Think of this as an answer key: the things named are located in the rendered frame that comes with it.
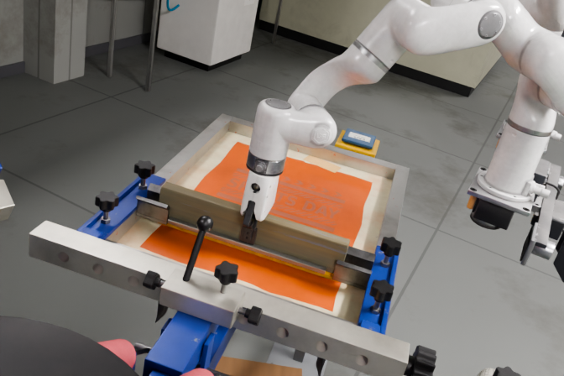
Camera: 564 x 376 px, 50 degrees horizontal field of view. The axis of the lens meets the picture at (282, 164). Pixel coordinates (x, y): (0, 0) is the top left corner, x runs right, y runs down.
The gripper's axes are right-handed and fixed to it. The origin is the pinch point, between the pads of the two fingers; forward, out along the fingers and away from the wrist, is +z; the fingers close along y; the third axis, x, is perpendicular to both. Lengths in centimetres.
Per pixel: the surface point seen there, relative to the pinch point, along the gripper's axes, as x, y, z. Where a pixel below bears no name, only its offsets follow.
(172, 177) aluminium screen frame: 24.8, 16.0, 3.2
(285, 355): -8, 77, 100
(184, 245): 12.5, -4.1, 6.1
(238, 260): 0.6, -3.2, 6.0
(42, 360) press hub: -1, -73, -30
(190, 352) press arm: -3.0, -40.0, -2.4
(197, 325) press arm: -1.8, -34.1, -2.4
